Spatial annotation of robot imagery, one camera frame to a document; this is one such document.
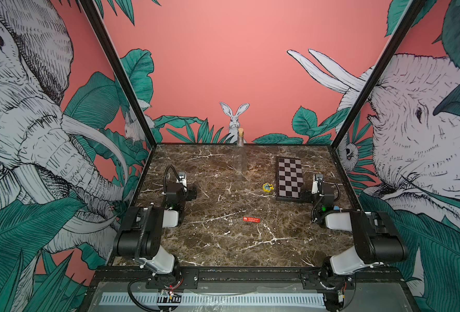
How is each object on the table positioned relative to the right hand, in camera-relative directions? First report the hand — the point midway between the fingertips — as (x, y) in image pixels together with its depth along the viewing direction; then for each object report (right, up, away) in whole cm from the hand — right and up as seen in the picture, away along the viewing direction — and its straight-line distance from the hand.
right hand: (311, 182), depth 95 cm
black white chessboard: (-9, +1, +8) cm, 12 cm away
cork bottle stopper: (-36, +23, -13) cm, 45 cm away
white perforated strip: (-51, -41, -25) cm, 69 cm away
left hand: (-64, +1, 0) cm, 64 cm away
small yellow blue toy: (-21, -4, +6) cm, 22 cm away
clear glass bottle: (-36, +11, +11) cm, 39 cm away
